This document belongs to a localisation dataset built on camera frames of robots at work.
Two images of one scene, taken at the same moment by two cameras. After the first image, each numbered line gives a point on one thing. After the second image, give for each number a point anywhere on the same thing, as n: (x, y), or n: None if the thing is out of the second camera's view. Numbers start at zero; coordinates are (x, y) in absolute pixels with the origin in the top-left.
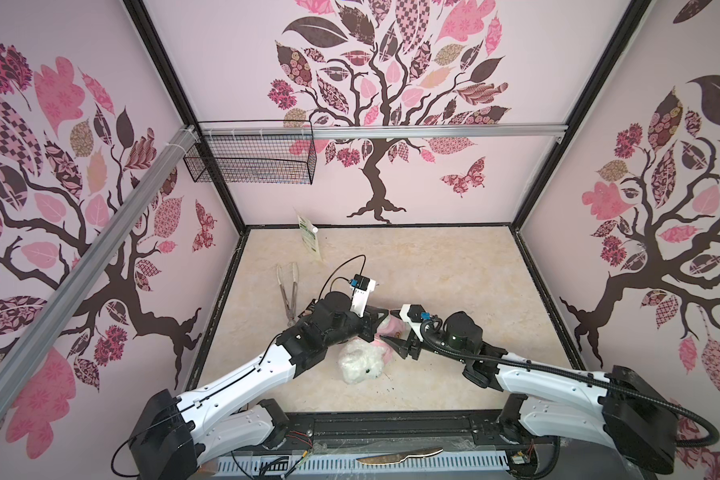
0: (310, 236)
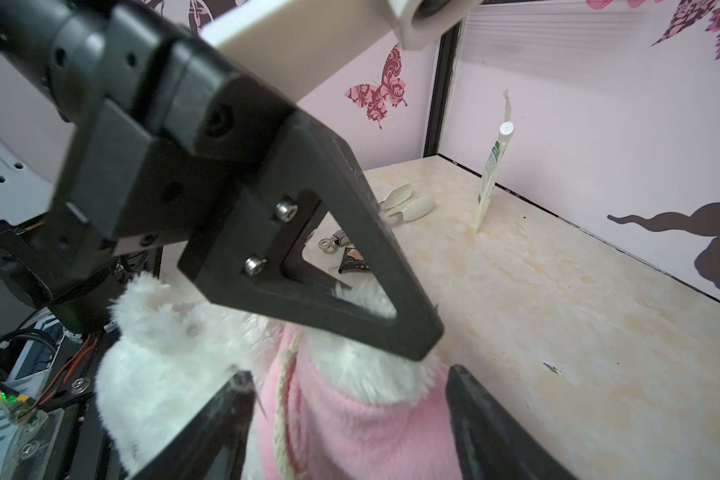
0: (494, 165)
